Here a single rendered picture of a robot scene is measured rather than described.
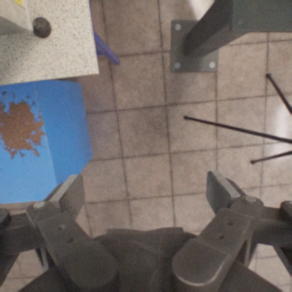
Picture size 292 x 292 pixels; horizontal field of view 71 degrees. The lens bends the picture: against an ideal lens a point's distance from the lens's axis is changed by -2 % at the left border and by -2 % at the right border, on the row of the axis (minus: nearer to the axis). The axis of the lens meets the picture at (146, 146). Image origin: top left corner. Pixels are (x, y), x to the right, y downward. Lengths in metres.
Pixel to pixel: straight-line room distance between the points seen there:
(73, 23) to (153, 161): 1.05
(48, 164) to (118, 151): 0.65
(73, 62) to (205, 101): 0.98
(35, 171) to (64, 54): 0.50
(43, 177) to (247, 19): 0.87
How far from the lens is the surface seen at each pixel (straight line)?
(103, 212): 1.71
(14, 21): 0.63
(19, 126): 0.96
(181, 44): 1.44
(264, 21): 0.57
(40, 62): 0.73
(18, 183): 1.04
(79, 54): 0.69
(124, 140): 1.46
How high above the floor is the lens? 1.41
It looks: 75 degrees down
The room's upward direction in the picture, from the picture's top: 178 degrees clockwise
